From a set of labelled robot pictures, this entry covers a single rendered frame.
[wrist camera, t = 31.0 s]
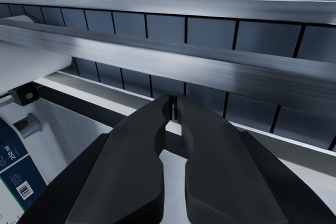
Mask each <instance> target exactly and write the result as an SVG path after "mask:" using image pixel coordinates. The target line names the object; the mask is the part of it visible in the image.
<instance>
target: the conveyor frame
mask: <svg viewBox="0 0 336 224"><path fill-rule="evenodd" d="M0 3H5V4H20V5H35V6H51V7H66V8H81V9H96V10H111V11H126V12H141V13H157V14H172V15H187V16H202V17H217V18H232V19H247V20H263V21H278V22H293V23H308V24H323V25H336V0H0ZM57 72H58V73H61V74H65V75H68V76H71V77H75V78H78V79H81V80H85V81H88V82H91V83H95V84H98V85H101V86H104V87H108V88H111V89H114V90H118V91H121V92H124V93H128V94H131V95H134V96H138V97H141V98H144V99H147V100H151V101H153V100H155V99H153V97H152V98H150V97H147V96H143V95H140V94H136V93H133V92H130V91H126V90H125V89H119V88H116V87H113V86H109V85H106V84H103V83H101V82H96V81H92V80H89V79H86V78H82V77H80V76H76V75H72V74H69V73H65V72H62V71H59V70H58V71H57ZM229 122H230V123H231V124H232V125H233V126H237V127H240V128H243V129H247V130H250V131H253V132H257V133H260V134H263V135H266V136H270V137H273V138H276V139H280V140H283V141H286V142H290V143H293V144H296V145H300V146H303V147H306V148H309V149H313V150H316V151H319V152H323V153H326V154H329V155H333V156H336V152H332V150H331V147H332V145H333V143H334V141H332V143H331V145H330V146H329V148H328V150H326V149H322V148H319V147H315V146H312V145H309V144H305V143H302V142H299V141H295V140H292V139H288V138H285V137H282V136H278V135H275V134H273V129H274V126H275V125H273V124H272V126H271V129H270V132H269V133H268V132H265V131H261V130H258V129H255V128H251V127H248V126H244V125H241V124H238V123H234V122H231V121H229Z"/></svg>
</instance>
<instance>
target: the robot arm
mask: <svg viewBox="0 0 336 224"><path fill-rule="evenodd" d="M173 110H174V120H177V122H178V123H179V124H180V125H181V146H182V147H183V148H184V149H185V150H186V152H187V153H188V155H189V158H188V160H187V161H186V163H185V184H184V195H185V205H186V214H187V218H188V220H189V222H190V223H191V224H336V216H335V214H334V213H333V212H332V211H331V210H330V208H329V207H328V206H327V205H326V204H325V203H324V202H323V200H322V199H321V198H320V197H319V196H318V195H317V194H316V193H315V192H314V191H313V190H312V189H311V188H310V187H309V186H308V185H307V184H306V183H305V182H304V181H303V180H302V179H300V178H299V177H298V176H297V175H296V174H295V173H294V172H293V171H291V170H290V169H289V168H288V167H287V166H286V165H285V164H283V163H282V162H281V161H280V160H279V159H278V158H277V157H275V156H274V155H273V154H272V153H271V152H270V151H269V150H268V149H266V148H265V147H264V146H263V145H262V144H261V143H260V142H258V141H257V140H256V139H255V138H254V137H253V136H252V135H250V134H249V133H248V132H247V131H239V130H238V129H237V128H236V127H235V126H233V125H232V124H231V123H230V122H229V121H228V120H226V119H225V118H224V117H222V116H221V115H219V114H218V113H216V112H214V111H213V110H211V109H209V108H207V107H206V106H204V105H202V104H200V103H198V102H197V101H195V100H193V99H191V98H189V97H187V96H186V95H184V94H180V93H177V94H175V95H170V94H163V95H161V96H159V97H158V98H156V99H154V100H153V101H151V102H149V103H148V104H146V105H144V106H143V107H141V108H139V109H138V110H136V111H135V112H133V113H131V114H130V115H129V116H127V117H126V118H124V119H123V120H122V121H121V122H120V123H118V124H117V125H116V126H115V127H114V128H113V129H112V130H111V131H110V132H109V133H102V134H101V135H99V136H98V137H97V138H96V139H95V140H94V141H93V142H92V143H91V144H90V145H89V146H88V147H87V148H86V149H85V150H84V151H83V152H82V153H81V154H80V155H78V156H77V157H76V158H75V159H74V160H73V161H72V162H71V163H70V164H69V165H68V166H67V167H66V168H65V169H64V170H63V171H62V172H61V173H60V174H59V175H57V176H56V177H55V178H54V179H53V180H52V181H51V182H50V183H49V184H48V185H47V186H46V187H45V188H44V189H43V191H42V192H41V193H40V194H39V195H38V196H37V197H36V198H35V200H34V201H33V202H32V203H31V204H30V206H29V207H28V208H27V209H26V211H25V212H24V213H23V214H22V216H21V217H20V219H19V220H18V221H17V223H16V224H160V222H161V221H162V219H163V216H164V204H165V181H164V165H163V163H162V161H161V160H160V158H159V156H160V154H161V152H162V151H163V149H164V148H165V147H166V145H167V140H166V125H167V124H168V123H169V121H172V118H173Z"/></svg>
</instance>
